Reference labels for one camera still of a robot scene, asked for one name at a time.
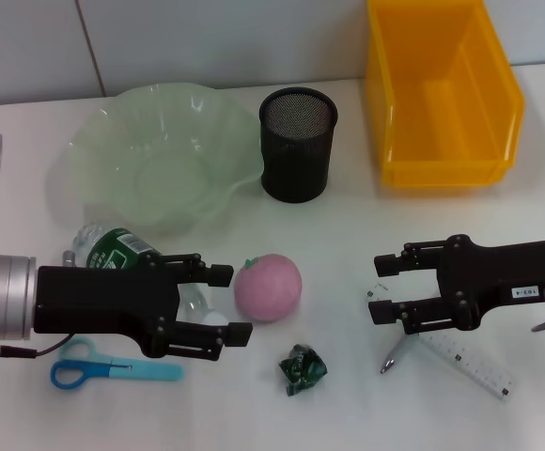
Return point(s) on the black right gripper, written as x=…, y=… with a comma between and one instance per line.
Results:
x=498, y=272

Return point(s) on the silver ballpoint pen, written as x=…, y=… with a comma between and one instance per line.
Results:
x=394, y=354

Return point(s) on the pink peach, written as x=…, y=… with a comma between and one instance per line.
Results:
x=268, y=289

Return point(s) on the green glass fruit plate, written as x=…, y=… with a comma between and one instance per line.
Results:
x=160, y=155

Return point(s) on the clear plastic ruler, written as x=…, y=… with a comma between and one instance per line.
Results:
x=474, y=364

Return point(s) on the green plastic wrapper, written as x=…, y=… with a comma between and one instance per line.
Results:
x=303, y=368

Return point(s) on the black mesh pen holder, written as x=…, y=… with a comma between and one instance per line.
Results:
x=296, y=160

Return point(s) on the green label water bottle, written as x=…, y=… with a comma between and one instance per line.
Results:
x=113, y=248

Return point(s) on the blue scissors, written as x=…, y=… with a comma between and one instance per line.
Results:
x=127, y=371

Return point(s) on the yellow plastic bin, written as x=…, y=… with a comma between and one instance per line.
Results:
x=441, y=94

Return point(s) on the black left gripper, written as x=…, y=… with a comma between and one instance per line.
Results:
x=98, y=298

